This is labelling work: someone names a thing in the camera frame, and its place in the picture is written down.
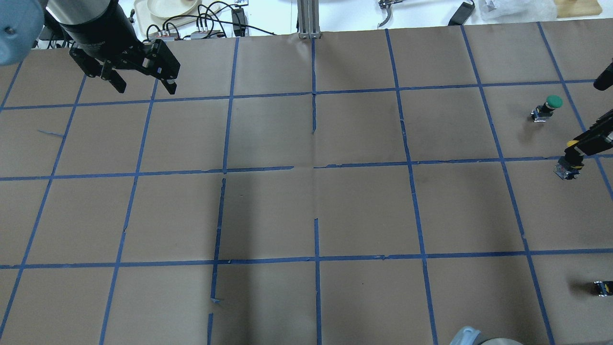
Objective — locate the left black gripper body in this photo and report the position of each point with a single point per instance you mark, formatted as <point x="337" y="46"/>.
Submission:
<point x="98" y="34"/>

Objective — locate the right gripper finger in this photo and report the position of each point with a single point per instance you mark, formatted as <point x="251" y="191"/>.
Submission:
<point x="597" y="138"/>
<point x="605" y="79"/>

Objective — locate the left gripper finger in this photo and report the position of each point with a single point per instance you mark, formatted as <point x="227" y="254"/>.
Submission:
<point x="94" y="68"/>
<point x="154" y="59"/>

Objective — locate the yellow push button switch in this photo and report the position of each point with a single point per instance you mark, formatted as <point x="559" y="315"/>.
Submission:
<point x="570" y="164"/>

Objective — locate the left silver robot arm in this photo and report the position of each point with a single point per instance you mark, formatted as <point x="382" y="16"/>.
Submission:
<point x="21" y="22"/>

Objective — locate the beige plate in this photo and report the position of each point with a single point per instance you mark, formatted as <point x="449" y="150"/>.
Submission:
<point x="171" y="8"/>

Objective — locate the wooden cutting board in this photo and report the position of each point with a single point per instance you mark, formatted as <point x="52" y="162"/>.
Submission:
<point x="577" y="8"/>

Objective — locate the black power adapter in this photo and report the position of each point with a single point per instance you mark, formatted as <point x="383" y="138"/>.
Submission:
<point x="239" y="22"/>

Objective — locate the clear plastic bag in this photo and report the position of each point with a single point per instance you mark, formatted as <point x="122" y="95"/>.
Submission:
<point x="516" y="11"/>

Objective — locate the green push button switch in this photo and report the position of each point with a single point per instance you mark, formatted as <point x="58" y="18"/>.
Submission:
<point x="542" y="113"/>

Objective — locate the black switch contact block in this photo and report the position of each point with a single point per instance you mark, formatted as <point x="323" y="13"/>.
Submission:
<point x="603" y="288"/>

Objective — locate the aluminium frame post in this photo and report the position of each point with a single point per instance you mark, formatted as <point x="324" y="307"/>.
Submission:
<point x="308" y="19"/>

